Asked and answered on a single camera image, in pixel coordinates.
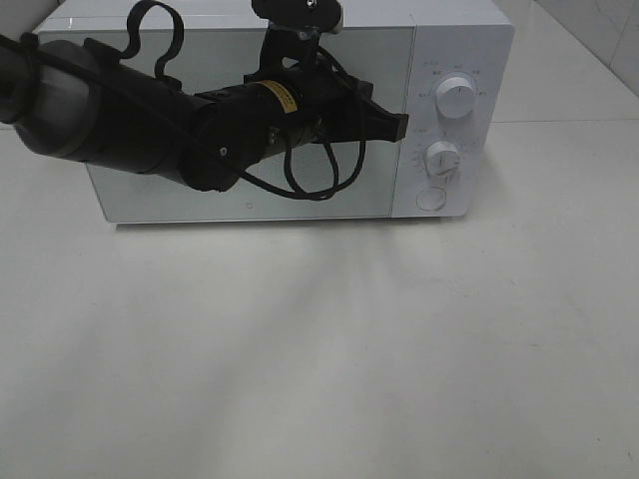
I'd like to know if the upper white power knob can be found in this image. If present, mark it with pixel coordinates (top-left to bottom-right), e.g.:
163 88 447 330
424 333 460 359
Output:
434 72 477 120

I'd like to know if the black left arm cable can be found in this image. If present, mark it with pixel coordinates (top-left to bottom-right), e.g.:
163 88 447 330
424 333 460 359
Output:
124 0 370 202

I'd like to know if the white timer knob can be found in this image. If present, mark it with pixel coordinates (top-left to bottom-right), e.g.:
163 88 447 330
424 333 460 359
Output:
425 141 461 177

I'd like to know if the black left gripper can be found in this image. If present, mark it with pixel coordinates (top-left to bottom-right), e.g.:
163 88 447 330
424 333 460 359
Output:
294 68 409 145

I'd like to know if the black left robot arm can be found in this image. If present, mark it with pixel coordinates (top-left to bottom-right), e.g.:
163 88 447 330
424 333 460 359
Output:
1 34 408 192

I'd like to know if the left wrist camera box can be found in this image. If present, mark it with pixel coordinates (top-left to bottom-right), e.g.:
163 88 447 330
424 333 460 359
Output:
251 0 343 34

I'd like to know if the white microwave door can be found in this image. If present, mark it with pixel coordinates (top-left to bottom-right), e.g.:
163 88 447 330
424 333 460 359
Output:
38 25 416 225

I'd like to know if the white microwave oven body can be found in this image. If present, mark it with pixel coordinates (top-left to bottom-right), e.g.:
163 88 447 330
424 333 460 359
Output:
36 1 514 219

